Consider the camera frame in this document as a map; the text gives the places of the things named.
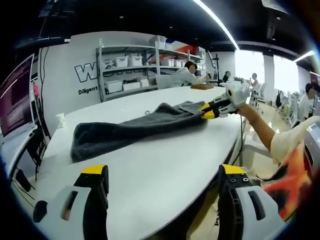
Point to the white paper cup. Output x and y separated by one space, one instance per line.
60 120

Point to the computer monitor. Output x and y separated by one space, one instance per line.
16 95

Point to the grey towel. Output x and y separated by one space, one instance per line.
112 135

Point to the red flag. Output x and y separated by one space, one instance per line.
35 92

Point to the ceiling light strip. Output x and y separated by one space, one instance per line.
217 22

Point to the wooden box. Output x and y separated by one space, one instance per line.
202 86

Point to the white plastic storage boxes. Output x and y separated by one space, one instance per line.
122 61

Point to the white office desk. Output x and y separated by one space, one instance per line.
17 147

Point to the metal storage shelf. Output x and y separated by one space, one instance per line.
152 50

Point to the grey chest device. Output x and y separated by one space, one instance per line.
311 140

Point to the black camera stand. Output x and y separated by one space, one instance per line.
217 67

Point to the cream orange printed shirt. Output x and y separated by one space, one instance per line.
287 155

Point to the black computer mouse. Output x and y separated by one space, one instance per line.
40 211

